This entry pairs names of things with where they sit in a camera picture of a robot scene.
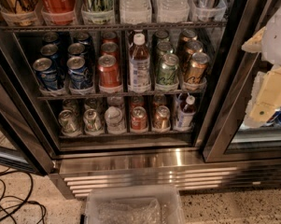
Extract right fridge glass door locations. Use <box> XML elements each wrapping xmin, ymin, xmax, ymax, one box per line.
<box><xmin>203</xmin><ymin>0</ymin><xmax>281</xmax><ymax>162</ymax></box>

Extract red can bottom shelf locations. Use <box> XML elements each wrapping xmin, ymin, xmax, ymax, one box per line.
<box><xmin>131</xmin><ymin>106</ymin><xmax>148</xmax><ymax>131</ymax></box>

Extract green can middle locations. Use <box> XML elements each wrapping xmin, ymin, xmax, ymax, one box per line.
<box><xmin>156</xmin><ymin>41</ymin><xmax>174</xmax><ymax>58</ymax></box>

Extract green can front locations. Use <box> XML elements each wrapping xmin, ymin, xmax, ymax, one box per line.
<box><xmin>156</xmin><ymin>53</ymin><xmax>178</xmax><ymax>85</ymax></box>

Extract clear water bottle top right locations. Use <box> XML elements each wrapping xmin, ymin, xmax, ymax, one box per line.
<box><xmin>152</xmin><ymin>0</ymin><xmax>190</xmax><ymax>23</ymax></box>

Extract blue pepsi can left rear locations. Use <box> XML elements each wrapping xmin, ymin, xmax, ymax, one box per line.
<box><xmin>42</xmin><ymin>32</ymin><xmax>61</xmax><ymax>46</ymax></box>

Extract clear water bottle top left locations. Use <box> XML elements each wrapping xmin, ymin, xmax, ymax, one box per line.
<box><xmin>119</xmin><ymin>0</ymin><xmax>151</xmax><ymax>24</ymax></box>

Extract green tall can top shelf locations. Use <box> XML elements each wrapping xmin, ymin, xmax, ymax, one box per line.
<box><xmin>82</xmin><ymin>0</ymin><xmax>114</xmax><ymax>24</ymax></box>

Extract gold can rear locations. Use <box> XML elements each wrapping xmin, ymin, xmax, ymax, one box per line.
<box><xmin>178</xmin><ymin>29</ymin><xmax>198</xmax><ymax>43</ymax></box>

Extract red coke can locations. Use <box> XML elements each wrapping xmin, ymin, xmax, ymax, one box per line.
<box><xmin>101</xmin><ymin>42</ymin><xmax>119</xmax><ymax>57</ymax></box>
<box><xmin>102</xmin><ymin>31</ymin><xmax>119</xmax><ymax>44</ymax></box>
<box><xmin>97</xmin><ymin>55</ymin><xmax>121</xmax><ymax>88</ymax></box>

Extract brown tea bottle white cap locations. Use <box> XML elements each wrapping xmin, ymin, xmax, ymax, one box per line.
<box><xmin>129</xmin><ymin>34</ymin><xmax>150</xmax><ymax>92</ymax></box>

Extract red coke can rear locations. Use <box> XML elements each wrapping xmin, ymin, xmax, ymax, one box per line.
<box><xmin>102</xmin><ymin>31</ymin><xmax>119</xmax><ymax>44</ymax></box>

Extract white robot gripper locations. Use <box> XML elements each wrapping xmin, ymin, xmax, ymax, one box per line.
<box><xmin>241</xmin><ymin>7</ymin><xmax>281</xmax><ymax>128</ymax></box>

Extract clear plastic bin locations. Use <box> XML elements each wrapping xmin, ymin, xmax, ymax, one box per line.
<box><xmin>84</xmin><ymin>185</ymin><xmax>186</xmax><ymax>224</ymax></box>

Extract stainless fridge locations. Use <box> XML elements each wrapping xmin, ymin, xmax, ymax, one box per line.
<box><xmin>0</xmin><ymin>0</ymin><xmax>281</xmax><ymax>198</ymax></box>

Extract red coke can front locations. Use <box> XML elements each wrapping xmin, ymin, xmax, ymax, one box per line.
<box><xmin>97</xmin><ymin>55</ymin><xmax>121</xmax><ymax>88</ymax></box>

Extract tea bottle bottom shelf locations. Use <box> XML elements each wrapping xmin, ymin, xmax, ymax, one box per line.
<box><xmin>175</xmin><ymin>95</ymin><xmax>196</xmax><ymax>131</ymax></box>

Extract green can bottom shelf left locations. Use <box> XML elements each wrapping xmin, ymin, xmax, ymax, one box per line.
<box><xmin>58</xmin><ymin>109</ymin><xmax>81</xmax><ymax>136</ymax></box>

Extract blue pepsi can left middle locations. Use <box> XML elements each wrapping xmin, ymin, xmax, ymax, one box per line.
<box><xmin>40</xmin><ymin>44</ymin><xmax>61</xmax><ymax>62</ymax></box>

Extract gold can middle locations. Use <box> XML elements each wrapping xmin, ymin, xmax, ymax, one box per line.
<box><xmin>182</xmin><ymin>40</ymin><xmax>204</xmax><ymax>60</ymax></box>

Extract blue pepsi can column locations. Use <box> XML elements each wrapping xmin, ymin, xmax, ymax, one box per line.
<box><xmin>67</xmin><ymin>43</ymin><xmax>89</xmax><ymax>60</ymax></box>
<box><xmin>74</xmin><ymin>32</ymin><xmax>92</xmax><ymax>46</ymax></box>

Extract black cables on floor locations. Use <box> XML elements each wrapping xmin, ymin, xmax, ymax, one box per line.
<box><xmin>0</xmin><ymin>161</ymin><xmax>48</xmax><ymax>224</ymax></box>

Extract large coca-cola can top shelf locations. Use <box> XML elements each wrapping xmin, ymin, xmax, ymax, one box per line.
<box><xmin>42</xmin><ymin>0</ymin><xmax>76</xmax><ymax>25</ymax></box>

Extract blue pepsi can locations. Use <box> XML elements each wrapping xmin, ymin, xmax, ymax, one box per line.
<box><xmin>67</xmin><ymin>56</ymin><xmax>92</xmax><ymax>90</ymax></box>
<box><xmin>33</xmin><ymin>58</ymin><xmax>63</xmax><ymax>91</ymax></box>
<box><xmin>42</xmin><ymin>32</ymin><xmax>61</xmax><ymax>46</ymax></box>
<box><xmin>40</xmin><ymin>44</ymin><xmax>61</xmax><ymax>62</ymax></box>

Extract gold can front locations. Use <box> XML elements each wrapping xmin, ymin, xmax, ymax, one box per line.
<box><xmin>184</xmin><ymin>52</ymin><xmax>209</xmax><ymax>84</ymax></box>

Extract gold can bottom shelf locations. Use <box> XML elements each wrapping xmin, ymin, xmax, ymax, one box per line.
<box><xmin>153</xmin><ymin>105</ymin><xmax>170</xmax><ymax>130</ymax></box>

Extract clear water bottle bottom shelf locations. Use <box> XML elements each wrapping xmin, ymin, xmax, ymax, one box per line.
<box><xmin>105</xmin><ymin>106</ymin><xmax>126</xmax><ymax>134</ymax></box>

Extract green can rear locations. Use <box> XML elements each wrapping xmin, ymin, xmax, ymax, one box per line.
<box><xmin>153</xmin><ymin>30</ymin><xmax>170</xmax><ymax>43</ymax></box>

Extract blue pepsi can left front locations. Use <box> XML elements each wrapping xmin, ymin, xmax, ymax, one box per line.
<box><xmin>33</xmin><ymin>58</ymin><xmax>63</xmax><ymax>91</ymax></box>

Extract red coke can middle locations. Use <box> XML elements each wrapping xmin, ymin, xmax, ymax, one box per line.
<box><xmin>101</xmin><ymin>42</ymin><xmax>119</xmax><ymax>57</ymax></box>

